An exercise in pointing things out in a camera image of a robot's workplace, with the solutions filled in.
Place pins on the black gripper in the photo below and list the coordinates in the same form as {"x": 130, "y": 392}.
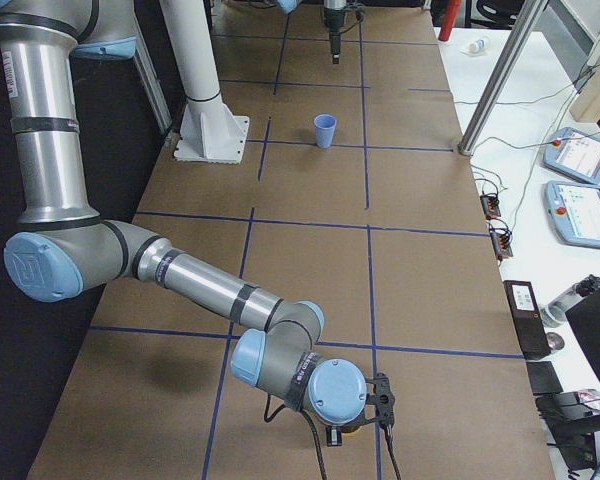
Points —
{"x": 333, "y": 19}
{"x": 334, "y": 433}

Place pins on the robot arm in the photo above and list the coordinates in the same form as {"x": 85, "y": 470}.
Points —
{"x": 64, "y": 247}

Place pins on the yellow ribbed cup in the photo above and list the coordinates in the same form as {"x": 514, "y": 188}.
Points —
{"x": 349, "y": 431}

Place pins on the upper teach pendant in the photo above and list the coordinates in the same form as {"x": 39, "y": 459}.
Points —
{"x": 574, "y": 154}

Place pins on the aluminium frame post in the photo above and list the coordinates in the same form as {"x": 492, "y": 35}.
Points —
{"x": 522, "y": 29}

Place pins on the lower teach pendant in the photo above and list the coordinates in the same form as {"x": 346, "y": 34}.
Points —
{"x": 574, "y": 210}

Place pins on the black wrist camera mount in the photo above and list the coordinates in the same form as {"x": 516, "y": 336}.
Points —
{"x": 383, "y": 401}

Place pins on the black power adapter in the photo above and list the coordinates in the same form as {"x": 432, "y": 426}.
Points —
{"x": 490, "y": 206}
{"x": 501, "y": 242}

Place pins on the teach pendant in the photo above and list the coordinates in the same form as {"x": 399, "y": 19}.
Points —
{"x": 574, "y": 154}
{"x": 574, "y": 210}

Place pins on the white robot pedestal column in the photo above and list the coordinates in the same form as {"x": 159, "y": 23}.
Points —
{"x": 209, "y": 131}

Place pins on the black power adapter right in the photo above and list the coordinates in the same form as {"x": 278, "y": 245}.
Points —
{"x": 501, "y": 242}

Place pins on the white plastic bottle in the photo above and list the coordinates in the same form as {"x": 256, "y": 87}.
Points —
{"x": 478, "y": 46}

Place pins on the black box with label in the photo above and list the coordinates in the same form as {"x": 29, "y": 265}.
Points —
{"x": 526, "y": 319}

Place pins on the red cylinder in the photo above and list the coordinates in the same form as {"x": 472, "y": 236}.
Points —
{"x": 449, "y": 19}

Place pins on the black power adapter left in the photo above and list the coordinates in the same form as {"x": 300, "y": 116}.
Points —
{"x": 490, "y": 206}

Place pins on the blue ribbed cup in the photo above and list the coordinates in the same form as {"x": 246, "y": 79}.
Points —
{"x": 324, "y": 127}

